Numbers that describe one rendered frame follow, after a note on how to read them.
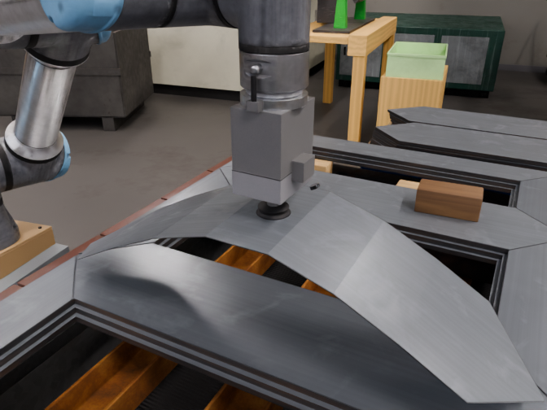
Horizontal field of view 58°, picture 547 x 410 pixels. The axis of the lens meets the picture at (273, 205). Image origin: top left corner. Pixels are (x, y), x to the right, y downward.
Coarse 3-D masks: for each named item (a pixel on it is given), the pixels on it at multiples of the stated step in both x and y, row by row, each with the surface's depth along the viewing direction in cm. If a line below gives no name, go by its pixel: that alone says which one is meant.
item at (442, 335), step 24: (432, 288) 58; (456, 288) 60; (432, 312) 55; (456, 312) 57; (480, 312) 59; (408, 336) 50; (432, 336) 52; (456, 336) 54; (432, 360) 49; (456, 360) 51; (456, 384) 49
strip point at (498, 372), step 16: (496, 320) 60; (480, 336) 56; (496, 336) 58; (480, 352) 54; (496, 352) 55; (512, 352) 57; (480, 368) 52; (496, 368) 54; (512, 368) 55; (480, 384) 50; (496, 384) 52; (512, 384) 53; (528, 384) 54; (480, 400) 49; (496, 400) 50; (512, 400) 51; (528, 400) 52; (544, 400) 54
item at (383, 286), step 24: (384, 240) 61; (408, 240) 63; (360, 264) 55; (384, 264) 57; (408, 264) 59; (432, 264) 62; (360, 288) 52; (384, 288) 54; (408, 288) 56; (360, 312) 50; (384, 312) 51; (408, 312) 53
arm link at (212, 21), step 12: (180, 0) 49; (192, 0) 50; (204, 0) 52; (216, 0) 51; (180, 12) 50; (192, 12) 52; (204, 12) 53; (216, 12) 52; (168, 24) 52; (180, 24) 53; (192, 24) 54; (204, 24) 55; (216, 24) 55; (228, 24) 53
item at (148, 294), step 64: (512, 192) 111; (128, 256) 83; (192, 256) 83; (64, 320) 71; (128, 320) 69; (192, 320) 68; (256, 320) 68; (320, 320) 68; (256, 384) 60; (320, 384) 58; (384, 384) 58
